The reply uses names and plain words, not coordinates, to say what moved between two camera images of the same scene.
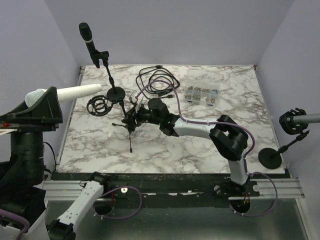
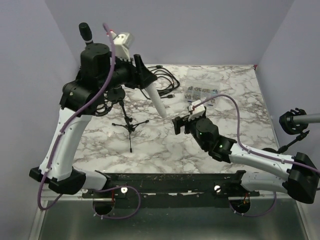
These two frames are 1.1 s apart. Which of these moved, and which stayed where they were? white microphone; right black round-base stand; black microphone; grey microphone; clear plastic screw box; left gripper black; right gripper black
Moved: left gripper black; right gripper black; white microphone
Stayed: right black round-base stand; grey microphone; clear plastic screw box; black microphone
